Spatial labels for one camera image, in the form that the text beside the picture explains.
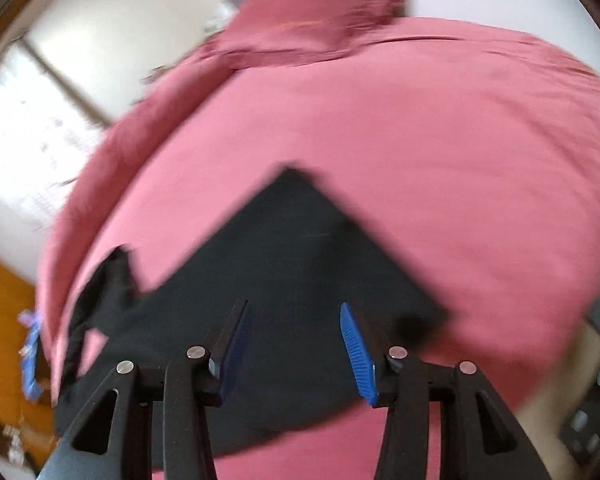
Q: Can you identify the black knitted garment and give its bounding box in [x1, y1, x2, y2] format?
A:
[55, 168, 448, 455]

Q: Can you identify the wooden wardrobe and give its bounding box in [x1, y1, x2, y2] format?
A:
[0, 249, 56, 441]

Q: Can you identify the pink bed sheet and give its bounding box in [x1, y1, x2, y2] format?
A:
[45, 18, 600, 479]

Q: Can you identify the pink rolled duvet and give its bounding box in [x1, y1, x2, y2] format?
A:
[35, 39, 242, 340]

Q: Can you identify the white window curtain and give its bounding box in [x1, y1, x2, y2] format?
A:
[0, 41, 106, 230]

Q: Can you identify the pink pillow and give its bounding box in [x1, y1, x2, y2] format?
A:
[195, 0, 407, 70]

